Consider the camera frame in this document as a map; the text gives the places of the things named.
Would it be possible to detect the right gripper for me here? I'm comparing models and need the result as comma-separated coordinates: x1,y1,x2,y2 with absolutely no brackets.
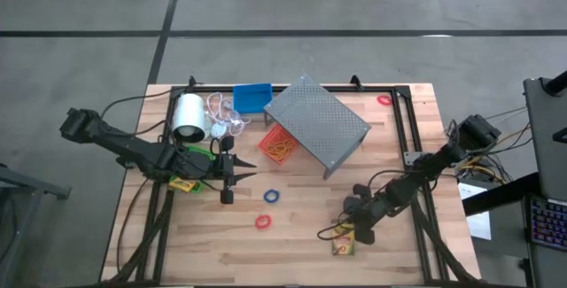
344,183,387,245

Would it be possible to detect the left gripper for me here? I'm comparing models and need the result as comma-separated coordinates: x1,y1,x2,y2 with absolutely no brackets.
205,135,259,206

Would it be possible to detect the yellow Crayola crayon box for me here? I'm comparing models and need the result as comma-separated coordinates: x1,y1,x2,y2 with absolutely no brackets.
167,175,199,194
330,222,357,257

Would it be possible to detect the green plastic basket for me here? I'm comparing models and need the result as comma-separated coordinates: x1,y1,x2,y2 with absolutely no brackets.
170,144,218,195

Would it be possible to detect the grey perforated metal shelf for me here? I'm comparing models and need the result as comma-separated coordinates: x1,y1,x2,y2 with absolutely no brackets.
263,74,372,181

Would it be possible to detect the white cylindrical desk lamp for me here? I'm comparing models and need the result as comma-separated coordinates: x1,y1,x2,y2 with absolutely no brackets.
171,92,213,144

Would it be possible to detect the orange plastic basket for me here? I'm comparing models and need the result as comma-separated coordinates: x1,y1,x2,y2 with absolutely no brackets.
258,123,303,165

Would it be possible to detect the blue plastic basket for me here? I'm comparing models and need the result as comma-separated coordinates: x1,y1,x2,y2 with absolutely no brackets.
233,82,274,114

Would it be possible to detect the white paper sheet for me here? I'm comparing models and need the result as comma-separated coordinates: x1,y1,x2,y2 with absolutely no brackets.
457,182,493,241

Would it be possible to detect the backlit keyboard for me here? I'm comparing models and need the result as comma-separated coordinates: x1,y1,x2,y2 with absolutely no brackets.
529,194,567,253

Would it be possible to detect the grey metal stand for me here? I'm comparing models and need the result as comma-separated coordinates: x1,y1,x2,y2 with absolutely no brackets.
0,162,72,288

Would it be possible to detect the black pole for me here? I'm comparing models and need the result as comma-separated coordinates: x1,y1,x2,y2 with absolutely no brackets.
542,69,567,97

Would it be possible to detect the white lamp cable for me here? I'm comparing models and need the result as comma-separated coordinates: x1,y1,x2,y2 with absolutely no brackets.
203,91,252,141

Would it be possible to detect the black aluminium frame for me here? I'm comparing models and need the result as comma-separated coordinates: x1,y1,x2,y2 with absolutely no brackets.
100,84,484,288

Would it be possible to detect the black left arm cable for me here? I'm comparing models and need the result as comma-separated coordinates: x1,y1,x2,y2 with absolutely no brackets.
100,91,181,121

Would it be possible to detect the yellow floor cable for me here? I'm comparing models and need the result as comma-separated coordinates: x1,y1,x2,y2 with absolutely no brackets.
460,123,532,183

